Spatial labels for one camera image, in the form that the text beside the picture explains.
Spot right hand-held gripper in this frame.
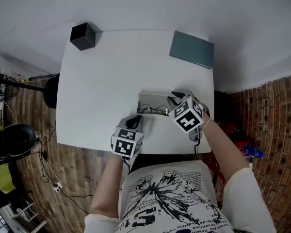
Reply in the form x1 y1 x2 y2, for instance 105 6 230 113
166 88 210 142

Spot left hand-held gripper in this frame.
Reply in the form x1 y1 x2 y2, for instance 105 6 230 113
110 115 145 161

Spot white box with eyeglasses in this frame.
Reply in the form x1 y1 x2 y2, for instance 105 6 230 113
136 92 177 117

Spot person's right forearm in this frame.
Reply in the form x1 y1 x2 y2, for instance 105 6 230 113
199 116 251 182

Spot person's left forearm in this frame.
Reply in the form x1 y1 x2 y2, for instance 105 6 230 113
89 156 124 220

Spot thin black wire-frame eyeglasses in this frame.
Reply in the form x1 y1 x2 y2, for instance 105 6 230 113
137 104 170 116

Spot person's black trousers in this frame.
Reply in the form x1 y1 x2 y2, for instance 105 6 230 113
130 153 199 172

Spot white table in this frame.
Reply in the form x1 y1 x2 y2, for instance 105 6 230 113
55 29 215 155

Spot grey notebook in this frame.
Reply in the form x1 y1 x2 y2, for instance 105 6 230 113
169 30 215 70

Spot white printed shirt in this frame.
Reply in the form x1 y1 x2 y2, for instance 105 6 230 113
83 160 277 233

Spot black standing fan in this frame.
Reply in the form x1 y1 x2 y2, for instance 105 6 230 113
0 66 61 110

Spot blue plastic bottle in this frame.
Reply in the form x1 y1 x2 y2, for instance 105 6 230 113
242 145 265 159

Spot black square pen holder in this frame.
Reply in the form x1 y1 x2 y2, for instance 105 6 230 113
70 21 97 51

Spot black office chair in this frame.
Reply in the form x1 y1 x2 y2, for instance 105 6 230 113
0 123 37 160

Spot gold bracelet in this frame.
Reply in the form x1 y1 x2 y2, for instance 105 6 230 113
200 116 213 131

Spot black floor cable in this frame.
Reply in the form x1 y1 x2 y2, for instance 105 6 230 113
26 120 95 201

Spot white wire rack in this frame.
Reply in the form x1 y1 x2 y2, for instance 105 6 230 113
0 197 47 233

